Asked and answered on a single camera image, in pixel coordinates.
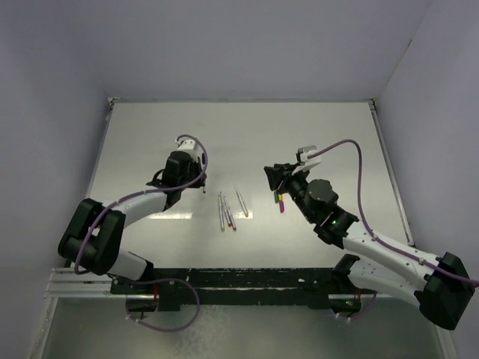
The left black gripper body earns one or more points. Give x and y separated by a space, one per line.
194 170

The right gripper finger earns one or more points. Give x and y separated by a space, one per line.
278 184
277 171

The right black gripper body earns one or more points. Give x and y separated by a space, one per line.
298 186

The green pen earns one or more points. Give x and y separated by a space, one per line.
221 213

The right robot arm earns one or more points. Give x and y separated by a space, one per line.
439 286

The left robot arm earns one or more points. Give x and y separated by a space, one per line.
93 237

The yellow pen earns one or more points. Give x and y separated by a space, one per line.
241 202

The magenta pen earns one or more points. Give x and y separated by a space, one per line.
234 227

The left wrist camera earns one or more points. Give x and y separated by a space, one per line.
187 144

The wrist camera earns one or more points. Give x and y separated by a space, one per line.
307 158
187 144

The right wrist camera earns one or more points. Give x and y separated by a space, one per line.
307 158

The aluminium rail frame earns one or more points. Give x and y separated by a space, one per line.
65 283

